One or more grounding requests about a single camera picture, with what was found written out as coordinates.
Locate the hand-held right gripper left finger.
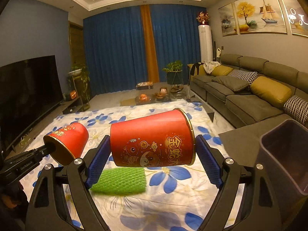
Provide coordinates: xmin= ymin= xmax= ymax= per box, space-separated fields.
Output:
xmin=25 ymin=135 xmax=111 ymax=231

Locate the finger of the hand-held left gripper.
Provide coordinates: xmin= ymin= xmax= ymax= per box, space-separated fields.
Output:
xmin=29 ymin=143 xmax=57 ymax=160

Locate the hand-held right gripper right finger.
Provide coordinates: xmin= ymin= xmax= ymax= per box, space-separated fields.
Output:
xmin=196 ymin=135 xmax=282 ymax=231

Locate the red paper cup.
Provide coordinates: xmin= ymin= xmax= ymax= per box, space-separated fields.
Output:
xmin=43 ymin=122 xmax=89 ymax=166
xmin=110 ymin=108 xmax=195 ymax=167

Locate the dark grey trash bin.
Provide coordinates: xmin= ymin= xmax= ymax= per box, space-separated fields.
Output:
xmin=255 ymin=120 xmax=308 ymax=203

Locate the green foam net sleeve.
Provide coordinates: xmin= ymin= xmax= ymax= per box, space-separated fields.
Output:
xmin=90 ymin=167 xmax=147 ymax=195

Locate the television cabinet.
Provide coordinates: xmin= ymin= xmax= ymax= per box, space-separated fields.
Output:
xmin=60 ymin=99 xmax=85 ymax=115

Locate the black television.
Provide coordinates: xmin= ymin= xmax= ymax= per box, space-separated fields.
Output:
xmin=0 ymin=55 xmax=63 ymax=153

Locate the blue floral tablecloth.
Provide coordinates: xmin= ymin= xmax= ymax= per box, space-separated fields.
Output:
xmin=12 ymin=100 xmax=243 ymax=231

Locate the grey sectional sofa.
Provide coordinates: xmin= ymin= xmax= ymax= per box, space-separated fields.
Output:
xmin=187 ymin=54 xmax=308 ymax=147

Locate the orange fruit bowl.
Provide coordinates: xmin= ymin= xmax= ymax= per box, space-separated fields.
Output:
xmin=136 ymin=93 xmax=151 ymax=103

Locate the glass coffee table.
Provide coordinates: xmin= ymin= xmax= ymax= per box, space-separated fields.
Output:
xmin=120 ymin=82 xmax=193 ymax=106

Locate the grey pillow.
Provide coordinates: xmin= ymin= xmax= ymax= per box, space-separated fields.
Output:
xmin=212 ymin=76 xmax=249 ymax=92

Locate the potted plant on stand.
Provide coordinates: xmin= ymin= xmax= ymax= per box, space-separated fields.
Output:
xmin=67 ymin=64 xmax=90 ymax=109

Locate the small tea set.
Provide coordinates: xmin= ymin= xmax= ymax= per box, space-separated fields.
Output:
xmin=156 ymin=88 xmax=170 ymax=99

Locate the flat patterned box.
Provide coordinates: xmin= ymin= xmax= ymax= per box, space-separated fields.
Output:
xmin=136 ymin=82 xmax=154 ymax=90

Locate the small yellow pillow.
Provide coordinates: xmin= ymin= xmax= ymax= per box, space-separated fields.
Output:
xmin=211 ymin=65 xmax=233 ymax=77

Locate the black white patterned pillow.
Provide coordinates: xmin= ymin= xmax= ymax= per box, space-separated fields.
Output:
xmin=227 ymin=69 xmax=258 ymax=82
xmin=283 ymin=95 xmax=308 ymax=123

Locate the large yellow pillow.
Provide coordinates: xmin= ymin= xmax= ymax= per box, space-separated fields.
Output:
xmin=250 ymin=76 xmax=292 ymax=102

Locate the white cloth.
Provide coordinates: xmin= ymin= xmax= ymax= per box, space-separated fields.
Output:
xmin=203 ymin=61 xmax=221 ymax=74

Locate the potted plant in dark pot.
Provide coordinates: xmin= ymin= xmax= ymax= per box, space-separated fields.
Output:
xmin=162 ymin=61 xmax=183 ymax=85

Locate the blue curtain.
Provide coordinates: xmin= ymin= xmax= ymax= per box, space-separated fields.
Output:
xmin=83 ymin=3 xmax=214 ymax=94

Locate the white standing air conditioner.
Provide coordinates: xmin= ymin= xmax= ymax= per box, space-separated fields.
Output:
xmin=198 ymin=24 xmax=213 ymax=64

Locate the orange curtain strip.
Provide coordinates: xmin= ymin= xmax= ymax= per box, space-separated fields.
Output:
xmin=140 ymin=5 xmax=160 ymax=83

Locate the golden flower decoration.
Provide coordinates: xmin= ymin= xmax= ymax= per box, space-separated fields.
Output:
xmin=196 ymin=11 xmax=210 ymax=25

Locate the tree and sailboat painting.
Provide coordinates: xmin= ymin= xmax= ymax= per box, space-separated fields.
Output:
xmin=234 ymin=0 xmax=288 ymax=34

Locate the wooden wall panel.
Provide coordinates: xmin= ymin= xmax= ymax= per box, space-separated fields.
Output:
xmin=69 ymin=20 xmax=85 ymax=77

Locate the small boat wall painting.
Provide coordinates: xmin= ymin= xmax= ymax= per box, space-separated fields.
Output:
xmin=218 ymin=3 xmax=238 ymax=36

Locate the grey framed wall painting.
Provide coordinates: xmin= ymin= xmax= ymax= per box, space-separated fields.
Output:
xmin=277 ymin=0 xmax=308 ymax=38

